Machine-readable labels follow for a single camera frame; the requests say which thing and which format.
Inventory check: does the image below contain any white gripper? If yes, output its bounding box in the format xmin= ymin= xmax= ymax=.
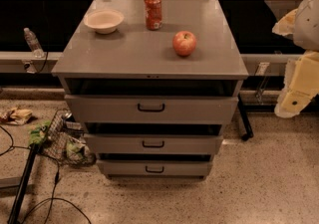
xmin=272 ymin=0 xmax=319 ymax=118

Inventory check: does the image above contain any orange soda can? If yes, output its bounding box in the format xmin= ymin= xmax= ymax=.
xmin=144 ymin=0 xmax=162 ymax=30

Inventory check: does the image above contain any white paper bowl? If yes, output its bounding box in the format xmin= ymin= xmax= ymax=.
xmin=84 ymin=9 xmax=124 ymax=34

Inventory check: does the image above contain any black caster table leg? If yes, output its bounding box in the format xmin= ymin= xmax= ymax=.
xmin=238 ymin=97 xmax=254 ymax=141

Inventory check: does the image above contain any red apple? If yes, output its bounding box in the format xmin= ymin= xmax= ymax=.
xmin=172 ymin=31 xmax=196 ymax=57

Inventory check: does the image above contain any grey drawer cabinet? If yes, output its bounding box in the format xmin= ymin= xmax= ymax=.
xmin=51 ymin=0 xmax=249 ymax=181

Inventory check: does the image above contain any middle grey drawer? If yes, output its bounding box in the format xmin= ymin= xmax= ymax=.
xmin=85 ymin=134 xmax=223 ymax=155

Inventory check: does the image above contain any grey drawer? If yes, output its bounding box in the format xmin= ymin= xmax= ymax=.
xmin=85 ymin=134 xmax=223 ymax=155
xmin=97 ymin=160 xmax=212 ymax=177
xmin=66 ymin=95 xmax=237 ymax=124

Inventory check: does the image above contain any bottom grey drawer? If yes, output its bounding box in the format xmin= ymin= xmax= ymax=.
xmin=97 ymin=160 xmax=212 ymax=177

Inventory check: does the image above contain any top grey drawer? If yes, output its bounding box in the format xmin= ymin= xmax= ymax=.
xmin=66 ymin=95 xmax=237 ymax=124

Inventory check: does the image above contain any clear plastic water bottle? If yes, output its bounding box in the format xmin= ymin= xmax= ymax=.
xmin=24 ymin=28 xmax=45 ymax=59

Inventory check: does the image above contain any green snack bag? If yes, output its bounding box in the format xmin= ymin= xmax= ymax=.
xmin=28 ymin=120 xmax=51 ymax=145

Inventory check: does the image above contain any black metal stand leg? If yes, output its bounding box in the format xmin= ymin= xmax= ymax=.
xmin=7 ymin=144 xmax=39 ymax=224

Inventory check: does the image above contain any crumpled snack wrapper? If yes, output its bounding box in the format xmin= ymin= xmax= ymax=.
xmin=0 ymin=108 xmax=32 ymax=125

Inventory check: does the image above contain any wire mesh basket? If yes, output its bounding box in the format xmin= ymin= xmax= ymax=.
xmin=42 ymin=110 xmax=97 ymax=167

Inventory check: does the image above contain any black floor cable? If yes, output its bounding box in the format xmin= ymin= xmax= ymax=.
xmin=0 ymin=124 xmax=93 ymax=224

